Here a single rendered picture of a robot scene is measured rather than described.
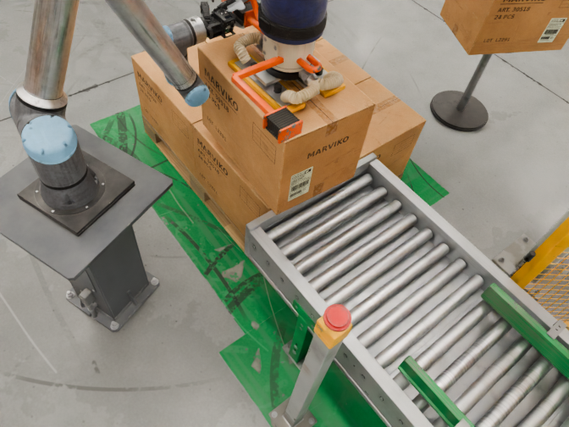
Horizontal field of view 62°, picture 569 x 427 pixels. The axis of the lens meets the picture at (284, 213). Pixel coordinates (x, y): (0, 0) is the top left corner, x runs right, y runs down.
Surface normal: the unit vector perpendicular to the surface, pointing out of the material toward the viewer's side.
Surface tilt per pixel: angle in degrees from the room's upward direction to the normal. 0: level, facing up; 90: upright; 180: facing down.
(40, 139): 6
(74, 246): 0
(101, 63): 0
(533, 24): 90
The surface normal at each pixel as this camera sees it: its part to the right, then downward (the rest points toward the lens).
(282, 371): 0.09, -0.59
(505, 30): 0.21, 0.80
